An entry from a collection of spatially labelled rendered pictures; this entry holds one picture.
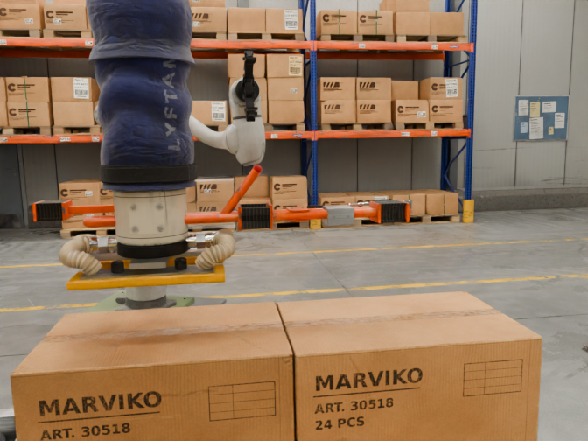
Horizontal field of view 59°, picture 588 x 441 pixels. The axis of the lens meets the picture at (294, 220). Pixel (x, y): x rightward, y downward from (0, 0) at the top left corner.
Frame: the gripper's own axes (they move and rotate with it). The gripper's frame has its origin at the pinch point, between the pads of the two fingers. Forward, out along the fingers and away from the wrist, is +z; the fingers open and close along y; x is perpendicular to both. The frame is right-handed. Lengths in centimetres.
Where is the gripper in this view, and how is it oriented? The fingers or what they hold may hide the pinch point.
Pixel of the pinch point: (251, 84)
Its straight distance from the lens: 151.8
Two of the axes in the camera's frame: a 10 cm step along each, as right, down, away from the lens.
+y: 0.2, 9.9, 1.5
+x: -9.9, 0.4, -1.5
